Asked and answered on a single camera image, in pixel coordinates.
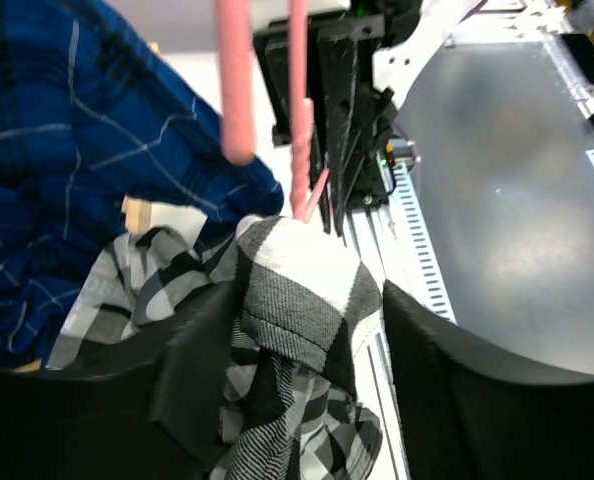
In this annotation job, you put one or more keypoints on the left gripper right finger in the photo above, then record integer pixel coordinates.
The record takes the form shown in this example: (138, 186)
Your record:
(470, 409)

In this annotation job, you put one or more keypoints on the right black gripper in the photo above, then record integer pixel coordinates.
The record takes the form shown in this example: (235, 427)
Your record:
(345, 34)

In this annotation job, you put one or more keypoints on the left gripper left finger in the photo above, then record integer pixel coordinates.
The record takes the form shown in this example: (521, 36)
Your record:
(144, 408)

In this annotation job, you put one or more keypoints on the pink wire hanger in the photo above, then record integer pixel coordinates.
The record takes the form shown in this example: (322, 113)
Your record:
(238, 127)

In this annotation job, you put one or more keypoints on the black white checkered shirt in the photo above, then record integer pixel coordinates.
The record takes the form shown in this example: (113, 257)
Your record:
(289, 406)

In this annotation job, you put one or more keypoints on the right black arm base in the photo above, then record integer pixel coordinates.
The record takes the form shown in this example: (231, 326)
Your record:
(370, 178)

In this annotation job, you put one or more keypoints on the blue plaid shirt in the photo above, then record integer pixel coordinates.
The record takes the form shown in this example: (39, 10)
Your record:
(89, 116)

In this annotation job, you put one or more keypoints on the aluminium mounting rail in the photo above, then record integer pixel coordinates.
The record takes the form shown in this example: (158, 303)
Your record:
(372, 365)

